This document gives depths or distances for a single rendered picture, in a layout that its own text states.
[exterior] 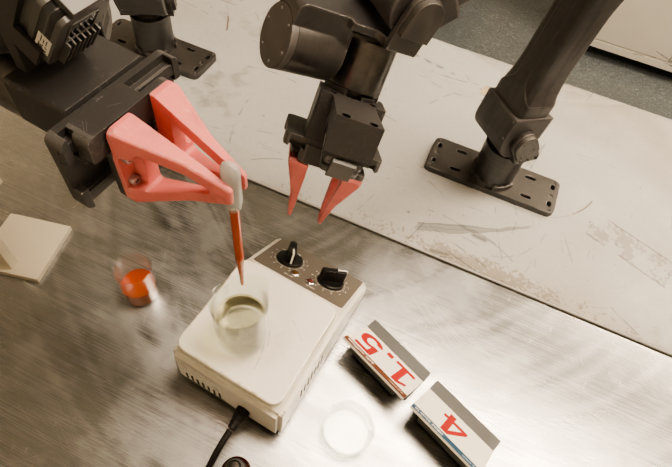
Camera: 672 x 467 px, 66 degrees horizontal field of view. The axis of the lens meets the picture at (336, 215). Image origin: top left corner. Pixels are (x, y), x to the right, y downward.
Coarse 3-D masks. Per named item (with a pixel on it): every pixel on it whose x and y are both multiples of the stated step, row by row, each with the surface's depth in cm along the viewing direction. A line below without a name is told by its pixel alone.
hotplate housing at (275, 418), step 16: (256, 256) 60; (304, 288) 58; (352, 304) 59; (336, 320) 56; (336, 336) 58; (176, 352) 52; (320, 352) 53; (192, 368) 52; (304, 368) 52; (208, 384) 53; (224, 384) 51; (304, 384) 52; (224, 400) 54; (240, 400) 51; (256, 400) 50; (288, 400) 50; (240, 416) 52; (256, 416) 52; (272, 416) 49; (288, 416) 53
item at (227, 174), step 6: (228, 162) 31; (222, 168) 31; (228, 168) 31; (222, 174) 32; (228, 174) 31; (234, 174) 31; (222, 180) 32; (228, 180) 32; (234, 180) 32; (234, 186) 32; (240, 186) 33; (234, 192) 33; (234, 198) 33; (240, 198) 34; (234, 204) 34; (240, 204) 34
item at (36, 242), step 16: (16, 224) 65; (32, 224) 66; (48, 224) 66; (0, 240) 58; (16, 240) 64; (32, 240) 64; (48, 240) 64; (64, 240) 65; (0, 256) 59; (16, 256) 63; (32, 256) 63; (48, 256) 63; (0, 272) 62; (16, 272) 61; (32, 272) 62
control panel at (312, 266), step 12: (264, 252) 61; (276, 252) 62; (300, 252) 64; (264, 264) 59; (276, 264) 60; (312, 264) 63; (324, 264) 63; (288, 276) 58; (300, 276) 59; (312, 276) 60; (348, 276) 63; (312, 288) 58; (324, 288) 59; (348, 288) 61; (336, 300) 58
